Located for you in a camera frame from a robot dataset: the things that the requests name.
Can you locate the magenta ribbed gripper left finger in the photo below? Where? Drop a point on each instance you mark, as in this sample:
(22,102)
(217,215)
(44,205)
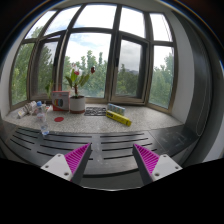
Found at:
(70,166)

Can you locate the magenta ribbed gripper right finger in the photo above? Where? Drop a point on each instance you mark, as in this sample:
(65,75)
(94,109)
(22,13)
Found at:
(152,166)

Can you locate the clear plastic water bottle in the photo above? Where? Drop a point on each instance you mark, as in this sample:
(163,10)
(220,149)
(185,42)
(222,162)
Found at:
(41,116)

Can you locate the black slatted radiator cover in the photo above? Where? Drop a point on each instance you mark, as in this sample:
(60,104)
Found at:
(111,152)

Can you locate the red round coaster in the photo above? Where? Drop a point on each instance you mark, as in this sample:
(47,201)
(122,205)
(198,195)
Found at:
(59,119)

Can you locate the yellow long box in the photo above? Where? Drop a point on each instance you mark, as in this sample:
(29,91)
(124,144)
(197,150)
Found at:
(119,118)

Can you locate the white pot with flowering plant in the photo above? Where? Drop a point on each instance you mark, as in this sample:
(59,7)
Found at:
(76,80)

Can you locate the red box with coloured rings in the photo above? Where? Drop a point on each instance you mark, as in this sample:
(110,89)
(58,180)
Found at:
(60,100)

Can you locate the light blue small box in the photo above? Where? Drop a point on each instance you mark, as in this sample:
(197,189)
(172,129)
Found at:
(115,108)

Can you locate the white rolled packaging bundle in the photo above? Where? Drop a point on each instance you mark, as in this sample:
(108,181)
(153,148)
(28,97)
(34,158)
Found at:
(28,109)

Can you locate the small green plant sprig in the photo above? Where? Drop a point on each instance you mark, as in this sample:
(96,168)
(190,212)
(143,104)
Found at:
(48,88)

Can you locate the bay window frame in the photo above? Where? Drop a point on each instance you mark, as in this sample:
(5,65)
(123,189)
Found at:
(133,53)

